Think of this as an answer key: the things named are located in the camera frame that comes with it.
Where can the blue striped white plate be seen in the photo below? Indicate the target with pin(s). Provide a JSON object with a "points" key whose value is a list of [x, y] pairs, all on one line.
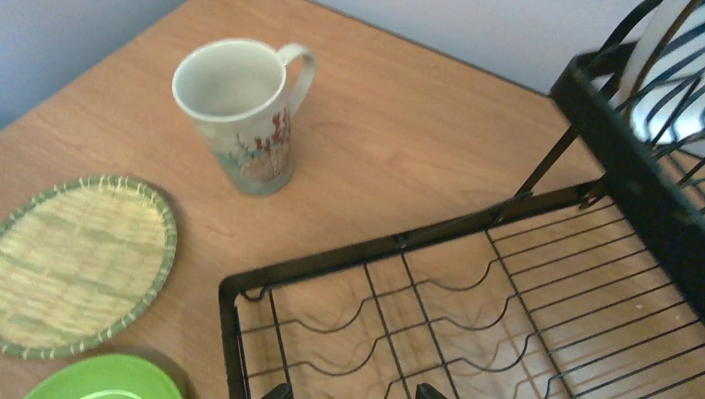
{"points": [[662, 87]]}

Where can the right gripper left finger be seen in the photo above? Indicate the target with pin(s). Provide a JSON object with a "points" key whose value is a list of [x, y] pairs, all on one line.
{"points": [[281, 391]]}

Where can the black wire dish rack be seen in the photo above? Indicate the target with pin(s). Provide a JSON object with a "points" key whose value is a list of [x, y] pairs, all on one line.
{"points": [[587, 283]]}

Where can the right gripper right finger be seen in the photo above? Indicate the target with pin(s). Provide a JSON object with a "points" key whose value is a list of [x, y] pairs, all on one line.
{"points": [[427, 391]]}

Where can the woven bamboo tray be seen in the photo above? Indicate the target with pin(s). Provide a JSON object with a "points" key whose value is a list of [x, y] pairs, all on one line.
{"points": [[80, 262]]}

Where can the tall seashell mug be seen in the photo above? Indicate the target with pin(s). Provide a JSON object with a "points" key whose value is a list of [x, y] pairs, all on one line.
{"points": [[241, 95]]}

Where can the green plate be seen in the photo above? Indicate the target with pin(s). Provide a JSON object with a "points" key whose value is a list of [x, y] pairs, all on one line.
{"points": [[108, 376]]}

